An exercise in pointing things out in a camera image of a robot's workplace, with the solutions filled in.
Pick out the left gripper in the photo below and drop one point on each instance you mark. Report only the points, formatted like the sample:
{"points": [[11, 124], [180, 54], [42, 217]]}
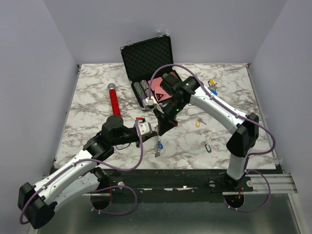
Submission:
{"points": [[148, 136]]}

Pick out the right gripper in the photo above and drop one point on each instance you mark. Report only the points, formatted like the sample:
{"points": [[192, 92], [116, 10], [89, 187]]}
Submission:
{"points": [[164, 126]]}

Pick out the metal disc with keyrings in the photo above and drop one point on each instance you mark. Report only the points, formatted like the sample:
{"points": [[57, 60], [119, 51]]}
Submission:
{"points": [[157, 151]]}

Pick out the key with yellow tag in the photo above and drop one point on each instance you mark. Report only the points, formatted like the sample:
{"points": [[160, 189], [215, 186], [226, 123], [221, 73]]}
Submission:
{"points": [[198, 122], [211, 82]]}

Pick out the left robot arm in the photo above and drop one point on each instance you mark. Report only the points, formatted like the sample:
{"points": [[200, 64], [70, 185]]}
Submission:
{"points": [[39, 202]]}

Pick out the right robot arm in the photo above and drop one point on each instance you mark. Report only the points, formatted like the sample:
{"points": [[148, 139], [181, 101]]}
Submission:
{"points": [[243, 128]]}

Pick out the small blue tag on disc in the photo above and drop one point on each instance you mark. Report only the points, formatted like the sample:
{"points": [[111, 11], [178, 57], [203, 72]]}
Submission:
{"points": [[159, 144]]}

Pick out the all in triangle button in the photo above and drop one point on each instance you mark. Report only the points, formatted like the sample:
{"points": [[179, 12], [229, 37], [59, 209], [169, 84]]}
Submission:
{"points": [[159, 96]]}

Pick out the pink playing cards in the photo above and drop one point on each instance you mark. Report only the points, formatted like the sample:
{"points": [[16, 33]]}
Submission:
{"points": [[156, 88]]}

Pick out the key with black tag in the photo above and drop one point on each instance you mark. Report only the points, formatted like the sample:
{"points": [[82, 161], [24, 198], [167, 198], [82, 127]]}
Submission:
{"points": [[203, 144]]}

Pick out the red microphone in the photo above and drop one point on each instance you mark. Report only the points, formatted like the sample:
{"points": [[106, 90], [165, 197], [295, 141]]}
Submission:
{"points": [[113, 98]]}

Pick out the black poker chip case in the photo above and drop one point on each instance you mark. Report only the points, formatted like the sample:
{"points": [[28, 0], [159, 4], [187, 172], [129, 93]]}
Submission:
{"points": [[141, 59]]}

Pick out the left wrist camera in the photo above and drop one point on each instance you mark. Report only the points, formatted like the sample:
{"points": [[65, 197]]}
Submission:
{"points": [[143, 127]]}

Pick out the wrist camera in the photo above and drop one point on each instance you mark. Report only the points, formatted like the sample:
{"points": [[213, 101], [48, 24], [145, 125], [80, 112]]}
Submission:
{"points": [[143, 127], [151, 103]]}

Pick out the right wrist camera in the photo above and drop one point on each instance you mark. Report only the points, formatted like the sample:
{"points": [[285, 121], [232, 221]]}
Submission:
{"points": [[151, 103]]}

